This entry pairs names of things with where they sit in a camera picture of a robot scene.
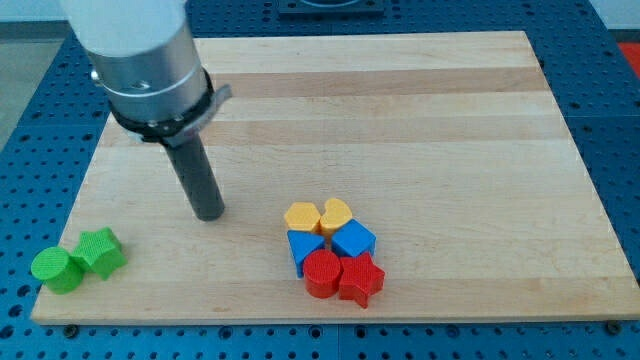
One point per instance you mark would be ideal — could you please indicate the black flange with metal clamp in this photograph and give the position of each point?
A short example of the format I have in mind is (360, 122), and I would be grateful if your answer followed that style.
(180, 128)

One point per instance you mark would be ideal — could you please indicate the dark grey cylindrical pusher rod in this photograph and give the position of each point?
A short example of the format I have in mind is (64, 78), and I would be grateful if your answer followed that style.
(191, 165)

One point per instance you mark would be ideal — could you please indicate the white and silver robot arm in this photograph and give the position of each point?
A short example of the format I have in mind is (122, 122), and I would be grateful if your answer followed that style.
(144, 57)

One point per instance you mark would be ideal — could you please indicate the yellow hexagon block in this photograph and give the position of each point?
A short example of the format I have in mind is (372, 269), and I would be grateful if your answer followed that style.
(302, 216)

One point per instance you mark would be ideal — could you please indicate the green star block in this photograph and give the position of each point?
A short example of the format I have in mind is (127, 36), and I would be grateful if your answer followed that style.
(99, 252)

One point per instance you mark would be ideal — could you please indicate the blue triangle block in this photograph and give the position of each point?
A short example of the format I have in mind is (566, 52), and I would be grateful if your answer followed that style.
(301, 245)

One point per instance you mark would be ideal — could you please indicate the yellow heart block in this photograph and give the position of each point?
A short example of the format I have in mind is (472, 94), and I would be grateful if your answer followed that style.
(337, 213)

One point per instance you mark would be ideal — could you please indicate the red cylinder block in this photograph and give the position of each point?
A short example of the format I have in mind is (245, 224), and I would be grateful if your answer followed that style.
(322, 270)

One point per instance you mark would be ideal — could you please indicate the green cylinder block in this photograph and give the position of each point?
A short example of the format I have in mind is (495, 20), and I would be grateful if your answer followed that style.
(57, 271)

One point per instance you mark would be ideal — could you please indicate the blue cube block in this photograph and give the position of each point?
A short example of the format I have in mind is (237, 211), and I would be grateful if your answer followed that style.
(353, 239)

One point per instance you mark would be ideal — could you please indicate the red star block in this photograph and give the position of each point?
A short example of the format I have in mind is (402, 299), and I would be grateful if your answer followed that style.
(361, 279)

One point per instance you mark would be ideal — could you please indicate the light wooden board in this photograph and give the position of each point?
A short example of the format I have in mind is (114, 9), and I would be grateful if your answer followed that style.
(449, 147)

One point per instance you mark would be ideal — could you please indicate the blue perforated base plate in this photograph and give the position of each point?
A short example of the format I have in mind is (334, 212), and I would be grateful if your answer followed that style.
(45, 159)

